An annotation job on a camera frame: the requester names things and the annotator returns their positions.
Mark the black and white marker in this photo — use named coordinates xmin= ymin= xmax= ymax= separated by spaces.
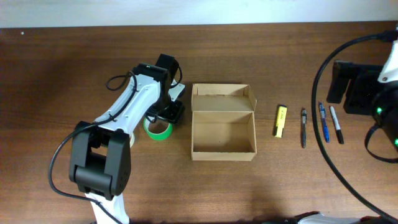
xmin=330 ymin=106 xmax=345 ymax=144

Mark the open cardboard box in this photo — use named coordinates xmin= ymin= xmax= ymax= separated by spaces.
xmin=191 ymin=83 xmax=257 ymax=161

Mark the green tape roll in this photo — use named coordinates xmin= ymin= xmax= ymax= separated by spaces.
xmin=143 ymin=118 xmax=173 ymax=141

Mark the blue pen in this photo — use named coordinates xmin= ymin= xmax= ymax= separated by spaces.
xmin=318 ymin=101 xmax=330 ymax=142

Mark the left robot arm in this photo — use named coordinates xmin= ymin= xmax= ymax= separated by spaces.
xmin=69 ymin=54 xmax=185 ymax=223

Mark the black pen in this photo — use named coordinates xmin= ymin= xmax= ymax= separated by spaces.
xmin=301 ymin=108 xmax=307 ymax=148

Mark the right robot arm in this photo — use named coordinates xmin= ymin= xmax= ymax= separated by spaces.
xmin=311 ymin=29 xmax=397 ymax=223

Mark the yellow highlighter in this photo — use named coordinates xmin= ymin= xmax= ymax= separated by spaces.
xmin=273 ymin=105 xmax=287 ymax=138

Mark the white tape roll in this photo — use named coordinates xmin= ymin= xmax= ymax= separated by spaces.
xmin=129 ymin=133 xmax=135 ymax=147

